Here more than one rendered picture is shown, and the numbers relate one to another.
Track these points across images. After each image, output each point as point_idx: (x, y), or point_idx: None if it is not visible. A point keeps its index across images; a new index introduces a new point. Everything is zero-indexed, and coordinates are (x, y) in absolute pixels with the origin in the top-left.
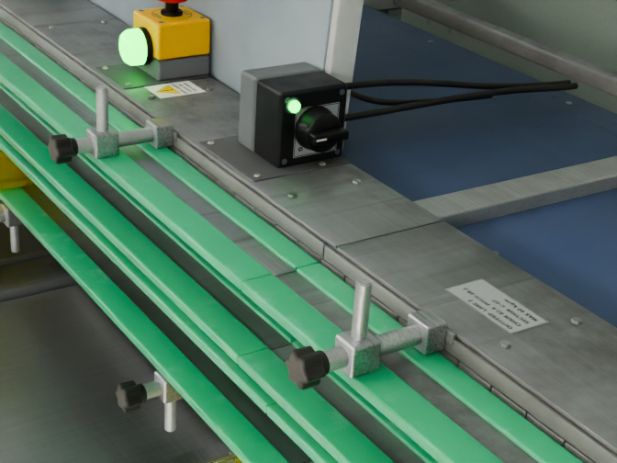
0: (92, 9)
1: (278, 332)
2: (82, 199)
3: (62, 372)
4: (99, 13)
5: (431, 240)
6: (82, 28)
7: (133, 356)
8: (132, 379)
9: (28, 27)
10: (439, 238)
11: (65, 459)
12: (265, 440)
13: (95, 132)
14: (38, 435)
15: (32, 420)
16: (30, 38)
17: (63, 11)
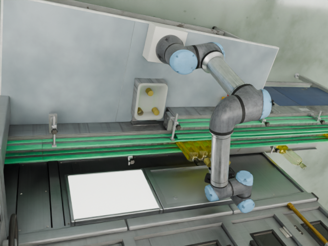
0: (185, 107)
1: (288, 128)
2: (252, 133)
3: (243, 164)
4: (188, 107)
5: (288, 108)
6: (200, 111)
7: (237, 156)
8: (244, 158)
9: (198, 116)
10: (288, 107)
11: (268, 168)
12: (290, 141)
13: (264, 119)
14: (263, 169)
15: (258, 169)
16: (199, 117)
17: (187, 110)
